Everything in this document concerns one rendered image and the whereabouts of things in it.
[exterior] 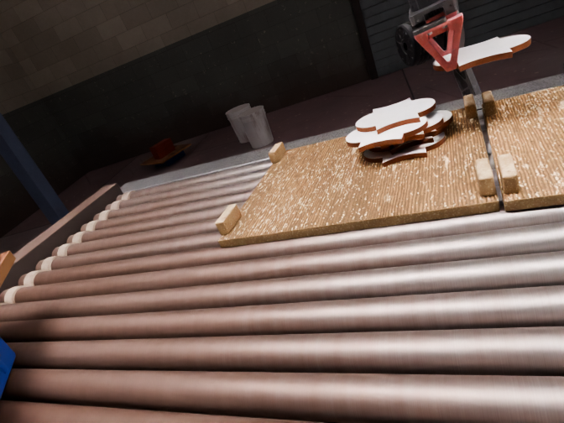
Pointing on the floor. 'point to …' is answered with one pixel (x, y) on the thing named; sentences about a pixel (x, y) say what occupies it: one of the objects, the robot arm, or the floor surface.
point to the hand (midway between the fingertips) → (448, 60)
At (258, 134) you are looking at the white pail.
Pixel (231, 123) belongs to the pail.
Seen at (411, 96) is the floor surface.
